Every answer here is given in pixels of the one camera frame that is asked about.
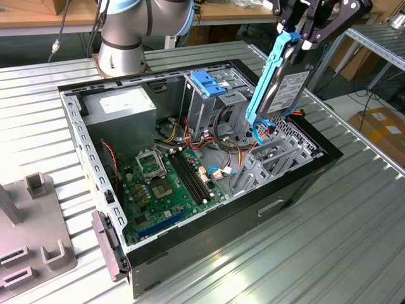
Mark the metal drive cage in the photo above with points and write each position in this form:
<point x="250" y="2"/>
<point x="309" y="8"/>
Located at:
<point x="202" y="111"/>

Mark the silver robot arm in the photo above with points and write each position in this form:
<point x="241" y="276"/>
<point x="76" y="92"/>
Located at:
<point x="123" y="41"/>

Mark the wooden desk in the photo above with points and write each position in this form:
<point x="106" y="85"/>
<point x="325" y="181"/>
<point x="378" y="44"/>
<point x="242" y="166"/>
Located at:
<point x="246" y="14"/>

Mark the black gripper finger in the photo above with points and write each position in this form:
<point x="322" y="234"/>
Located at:
<point x="289" y="16"/>
<point x="329" y="30"/>

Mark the brown cardboard panel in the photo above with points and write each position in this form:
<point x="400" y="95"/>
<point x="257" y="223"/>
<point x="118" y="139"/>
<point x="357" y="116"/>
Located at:
<point x="351" y="68"/>

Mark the blue expansion slot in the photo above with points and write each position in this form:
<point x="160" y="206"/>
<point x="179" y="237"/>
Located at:
<point x="161" y="225"/>

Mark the black PC case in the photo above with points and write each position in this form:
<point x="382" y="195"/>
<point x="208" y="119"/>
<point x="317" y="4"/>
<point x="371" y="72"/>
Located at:
<point x="221" y="228"/>

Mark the metal disk bay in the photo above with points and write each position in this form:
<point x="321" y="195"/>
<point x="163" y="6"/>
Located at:
<point x="278" y="158"/>

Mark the wooden box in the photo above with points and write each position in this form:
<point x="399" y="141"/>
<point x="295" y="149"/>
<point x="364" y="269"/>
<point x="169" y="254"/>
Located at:
<point x="61" y="6"/>

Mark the hard disk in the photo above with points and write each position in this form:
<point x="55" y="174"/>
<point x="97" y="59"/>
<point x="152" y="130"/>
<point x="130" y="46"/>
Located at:
<point x="284" y="92"/>

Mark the grey case front bezel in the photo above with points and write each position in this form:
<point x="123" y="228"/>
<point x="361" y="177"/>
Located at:
<point x="106" y="247"/>

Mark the green motherboard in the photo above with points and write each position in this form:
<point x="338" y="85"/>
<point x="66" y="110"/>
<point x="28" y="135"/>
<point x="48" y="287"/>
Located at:
<point x="164" y="212"/>

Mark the CPU socket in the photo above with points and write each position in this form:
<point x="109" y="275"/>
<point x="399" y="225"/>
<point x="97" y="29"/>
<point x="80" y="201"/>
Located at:
<point x="162" y="190"/>

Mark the yellow cardboard box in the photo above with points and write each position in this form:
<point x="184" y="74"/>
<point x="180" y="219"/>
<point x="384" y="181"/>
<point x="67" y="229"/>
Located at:
<point x="379" y="133"/>

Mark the black RAM slot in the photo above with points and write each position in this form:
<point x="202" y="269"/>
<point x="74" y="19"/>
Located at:
<point x="185" y="177"/>
<point x="194" y="174"/>

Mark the grey power supply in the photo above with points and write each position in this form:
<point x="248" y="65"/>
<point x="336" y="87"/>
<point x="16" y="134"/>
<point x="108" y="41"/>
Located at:
<point x="120" y="133"/>

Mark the grey parts rack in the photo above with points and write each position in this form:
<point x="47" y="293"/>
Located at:
<point x="34" y="221"/>

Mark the blue plastic bay latch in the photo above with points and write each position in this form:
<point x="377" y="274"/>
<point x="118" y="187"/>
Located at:
<point x="207" y="84"/>

